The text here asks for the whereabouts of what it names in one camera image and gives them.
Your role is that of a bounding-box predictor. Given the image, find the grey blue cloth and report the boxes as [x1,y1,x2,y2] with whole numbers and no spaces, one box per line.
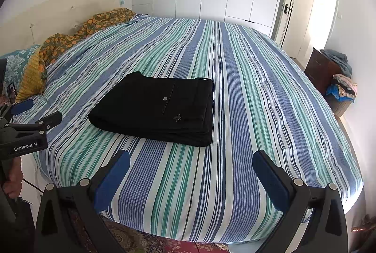
[320,49,352,78]

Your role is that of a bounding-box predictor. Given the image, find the black pants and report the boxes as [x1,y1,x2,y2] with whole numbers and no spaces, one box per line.
[88,71,214,148]

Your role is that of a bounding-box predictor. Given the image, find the orange floral blanket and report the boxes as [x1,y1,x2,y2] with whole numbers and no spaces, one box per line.
[15,8,136,103]

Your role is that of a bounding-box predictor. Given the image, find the teal patterned pillow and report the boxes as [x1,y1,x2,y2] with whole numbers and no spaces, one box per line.
[0,46,40,86]

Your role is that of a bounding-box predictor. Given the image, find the striped blue green bedsheet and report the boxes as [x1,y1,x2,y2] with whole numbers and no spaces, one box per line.
[32,14,365,245]

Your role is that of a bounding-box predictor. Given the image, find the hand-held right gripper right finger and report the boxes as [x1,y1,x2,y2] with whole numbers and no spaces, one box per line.
[252,150,349,253]

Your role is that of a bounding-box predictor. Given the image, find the thin black cable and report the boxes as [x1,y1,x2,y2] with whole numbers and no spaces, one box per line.
[23,179,45,193]

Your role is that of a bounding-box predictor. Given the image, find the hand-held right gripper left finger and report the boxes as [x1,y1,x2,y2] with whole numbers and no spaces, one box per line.
[34,150,132,253]

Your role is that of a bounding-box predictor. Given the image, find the person's left hand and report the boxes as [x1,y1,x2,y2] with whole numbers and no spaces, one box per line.
[3,157,24,199]

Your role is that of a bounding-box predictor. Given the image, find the colourful clothes pile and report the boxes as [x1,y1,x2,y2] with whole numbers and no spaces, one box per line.
[325,74,358,103]

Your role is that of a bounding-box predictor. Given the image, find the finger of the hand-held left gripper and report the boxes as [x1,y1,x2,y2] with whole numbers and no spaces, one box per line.
[9,111,63,132]
[0,98,35,125]

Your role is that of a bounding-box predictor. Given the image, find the beige headboard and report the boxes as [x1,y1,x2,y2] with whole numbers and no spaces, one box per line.
[0,0,118,55]

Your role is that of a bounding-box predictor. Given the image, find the brown wooden cabinet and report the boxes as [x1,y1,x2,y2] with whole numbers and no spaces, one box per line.
[304,47,341,95]

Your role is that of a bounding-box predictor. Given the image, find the patterned red rug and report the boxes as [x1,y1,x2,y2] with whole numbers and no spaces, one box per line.
[67,206,230,253]

